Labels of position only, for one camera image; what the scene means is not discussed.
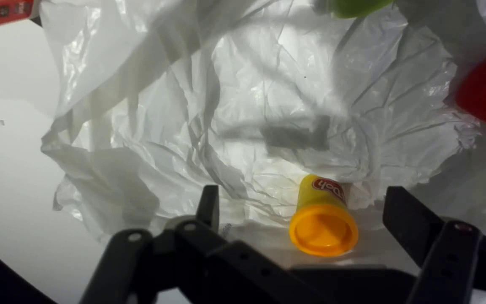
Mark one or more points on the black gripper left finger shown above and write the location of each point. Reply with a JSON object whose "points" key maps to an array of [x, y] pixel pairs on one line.
{"points": [[192, 258]]}

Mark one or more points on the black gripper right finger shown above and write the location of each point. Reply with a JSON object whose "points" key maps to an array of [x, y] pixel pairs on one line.
{"points": [[449, 253]]}

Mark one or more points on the red lid spice jar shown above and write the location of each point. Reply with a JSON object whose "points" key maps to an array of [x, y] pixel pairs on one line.
{"points": [[12, 11]]}

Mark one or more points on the yellow-orange lid play-doh can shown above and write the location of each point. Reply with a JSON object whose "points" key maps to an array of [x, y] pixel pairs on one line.
{"points": [[322, 226]]}

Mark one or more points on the white plastic bag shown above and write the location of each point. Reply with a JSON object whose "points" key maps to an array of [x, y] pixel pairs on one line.
{"points": [[160, 99]]}

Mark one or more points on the green object in bag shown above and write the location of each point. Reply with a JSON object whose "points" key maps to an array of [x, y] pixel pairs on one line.
{"points": [[347, 10]]}

